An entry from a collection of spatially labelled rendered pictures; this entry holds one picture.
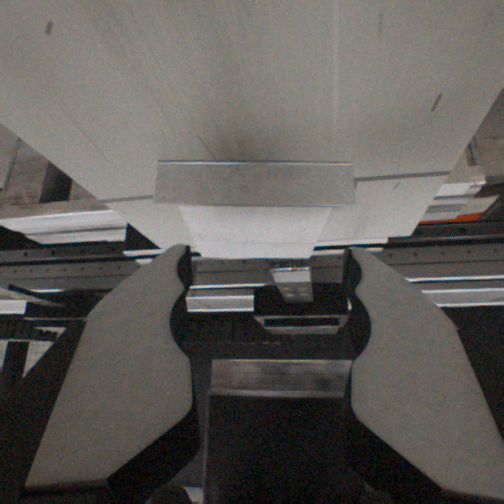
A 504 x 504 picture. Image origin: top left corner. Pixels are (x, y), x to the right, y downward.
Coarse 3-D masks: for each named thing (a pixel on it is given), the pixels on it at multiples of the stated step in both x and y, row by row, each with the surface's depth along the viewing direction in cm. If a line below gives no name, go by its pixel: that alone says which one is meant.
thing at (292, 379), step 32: (224, 384) 23; (256, 384) 23; (288, 384) 23; (320, 384) 22; (224, 416) 22; (256, 416) 22; (288, 416) 21; (320, 416) 21; (224, 448) 21; (256, 448) 21; (288, 448) 21; (320, 448) 20; (224, 480) 21; (256, 480) 20; (288, 480) 20; (320, 480) 20; (352, 480) 19
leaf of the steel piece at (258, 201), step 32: (160, 160) 15; (192, 160) 15; (224, 160) 15; (256, 160) 15; (288, 160) 15; (160, 192) 14; (192, 192) 14; (224, 192) 14; (256, 192) 14; (288, 192) 14; (320, 192) 14; (352, 192) 14; (192, 224) 21; (224, 224) 21; (256, 224) 21; (288, 224) 21; (320, 224) 21
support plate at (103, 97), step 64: (0, 0) 8; (64, 0) 8; (128, 0) 8; (192, 0) 8; (256, 0) 8; (320, 0) 8; (384, 0) 8; (448, 0) 8; (0, 64) 10; (64, 64) 10; (128, 64) 10; (192, 64) 10; (256, 64) 10; (320, 64) 10; (384, 64) 10; (448, 64) 10; (64, 128) 13; (128, 128) 13; (192, 128) 13; (256, 128) 13; (320, 128) 13; (384, 128) 13; (448, 128) 13; (128, 192) 18; (384, 192) 17
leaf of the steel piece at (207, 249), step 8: (200, 248) 25; (208, 248) 25; (216, 248) 25; (224, 248) 25; (232, 248) 25; (240, 248) 25; (248, 248) 25; (256, 248) 25; (264, 248) 25; (272, 248) 25; (280, 248) 25; (288, 248) 25; (296, 248) 25; (304, 248) 25; (312, 248) 25; (208, 256) 27; (216, 256) 27; (224, 256) 27; (232, 256) 27; (240, 256) 27; (248, 256) 27; (256, 256) 27; (264, 256) 27; (272, 256) 27; (280, 256) 27; (288, 256) 27; (296, 256) 27; (304, 256) 27
